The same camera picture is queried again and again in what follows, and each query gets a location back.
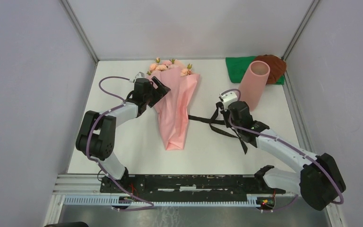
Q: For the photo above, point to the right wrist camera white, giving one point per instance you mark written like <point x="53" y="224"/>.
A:
<point x="227" y="98"/>

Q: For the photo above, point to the pink cylindrical vase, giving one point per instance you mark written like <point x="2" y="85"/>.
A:
<point x="253" y="83"/>

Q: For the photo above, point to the aluminium rail frame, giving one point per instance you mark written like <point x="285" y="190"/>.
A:
<point x="101" y="184"/>

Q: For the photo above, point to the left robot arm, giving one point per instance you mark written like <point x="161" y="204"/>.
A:
<point x="96" y="136"/>

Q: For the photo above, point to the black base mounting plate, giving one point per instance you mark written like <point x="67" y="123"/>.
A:
<point x="195" y="188"/>

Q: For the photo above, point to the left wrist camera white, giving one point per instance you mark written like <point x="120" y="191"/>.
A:
<point x="139" y="75"/>

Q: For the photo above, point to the brown cloth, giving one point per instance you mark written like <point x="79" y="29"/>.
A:
<point x="277" y="68"/>

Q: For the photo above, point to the pink flower bouquet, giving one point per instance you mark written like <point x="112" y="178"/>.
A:
<point x="172" y="110"/>

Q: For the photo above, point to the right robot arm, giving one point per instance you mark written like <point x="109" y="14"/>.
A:
<point x="316" y="178"/>

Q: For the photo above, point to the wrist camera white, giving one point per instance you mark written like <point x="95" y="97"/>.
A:
<point x="139" y="75"/>
<point x="227" y="98"/>

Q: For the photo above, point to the black ribbon gold lettering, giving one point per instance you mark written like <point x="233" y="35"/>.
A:
<point x="214" y="121"/>

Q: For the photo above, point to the blue slotted cable duct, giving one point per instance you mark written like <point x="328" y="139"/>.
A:
<point x="118" y="201"/>

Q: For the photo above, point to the green cloth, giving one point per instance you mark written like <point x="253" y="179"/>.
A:
<point x="237" y="66"/>

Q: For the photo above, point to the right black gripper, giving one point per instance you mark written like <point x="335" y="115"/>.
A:
<point x="225" y="113"/>

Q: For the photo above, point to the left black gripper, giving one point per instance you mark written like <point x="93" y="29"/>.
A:
<point x="159" y="92"/>

